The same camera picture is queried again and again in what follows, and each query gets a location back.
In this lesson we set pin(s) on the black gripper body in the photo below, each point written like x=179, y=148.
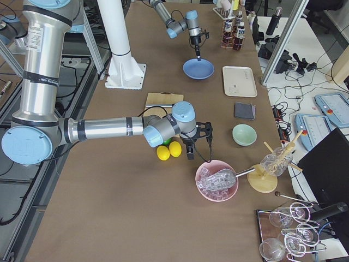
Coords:
x=187, y=142
x=195, y=40

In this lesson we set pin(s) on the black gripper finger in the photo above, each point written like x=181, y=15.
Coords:
x=198, y=52
x=190, y=152

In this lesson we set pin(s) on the blue plate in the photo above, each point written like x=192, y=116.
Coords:
x=198, y=69

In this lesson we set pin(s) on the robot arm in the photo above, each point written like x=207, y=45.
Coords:
x=35, y=129
x=190, y=22

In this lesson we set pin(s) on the yellow lemon near bowl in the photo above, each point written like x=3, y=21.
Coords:
x=175, y=149

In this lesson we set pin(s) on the green lime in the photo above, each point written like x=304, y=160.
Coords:
x=168, y=141

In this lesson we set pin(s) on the yellow lemon outer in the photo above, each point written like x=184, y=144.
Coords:
x=163, y=153

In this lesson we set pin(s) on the pink bowl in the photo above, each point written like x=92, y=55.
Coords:
x=207, y=169

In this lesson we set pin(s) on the tea bottle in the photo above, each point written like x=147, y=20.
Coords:
x=239, y=18
x=227, y=32
x=238, y=40

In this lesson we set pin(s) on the wooden cutting board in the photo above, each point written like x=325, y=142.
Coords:
x=164, y=98

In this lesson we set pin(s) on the steel muddler black cap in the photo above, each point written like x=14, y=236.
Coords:
x=161, y=105

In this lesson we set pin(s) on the cream rabbit tray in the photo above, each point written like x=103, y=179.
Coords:
x=239, y=82

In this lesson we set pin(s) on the green bowl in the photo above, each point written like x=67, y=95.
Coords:
x=244, y=135

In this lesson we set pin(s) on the grey folded cloth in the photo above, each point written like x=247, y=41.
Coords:
x=245, y=111

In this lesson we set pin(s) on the wooden cup tree stand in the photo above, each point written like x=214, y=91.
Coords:
x=262, y=181

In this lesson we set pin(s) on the black thermos bottle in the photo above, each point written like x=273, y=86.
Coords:
x=274, y=21

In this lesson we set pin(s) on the glass mug on stand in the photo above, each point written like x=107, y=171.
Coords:
x=276, y=163

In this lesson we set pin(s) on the blue teach pendant near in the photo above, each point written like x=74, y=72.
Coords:
x=315, y=129

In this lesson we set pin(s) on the blue teach pendant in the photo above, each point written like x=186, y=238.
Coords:
x=335, y=107
x=315, y=129

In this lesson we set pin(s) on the wine glass rack tray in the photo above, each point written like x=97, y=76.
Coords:
x=287, y=233

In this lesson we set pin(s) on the black monitor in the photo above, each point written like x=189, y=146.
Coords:
x=325, y=168

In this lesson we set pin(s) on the blue teach pendant far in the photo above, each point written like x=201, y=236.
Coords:
x=335, y=107

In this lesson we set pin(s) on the copper wire bottle rack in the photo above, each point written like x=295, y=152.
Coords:
x=234, y=29

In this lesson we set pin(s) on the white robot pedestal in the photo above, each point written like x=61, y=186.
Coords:
x=124, y=71

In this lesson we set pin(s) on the aluminium frame post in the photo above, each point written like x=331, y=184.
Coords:
x=291, y=23

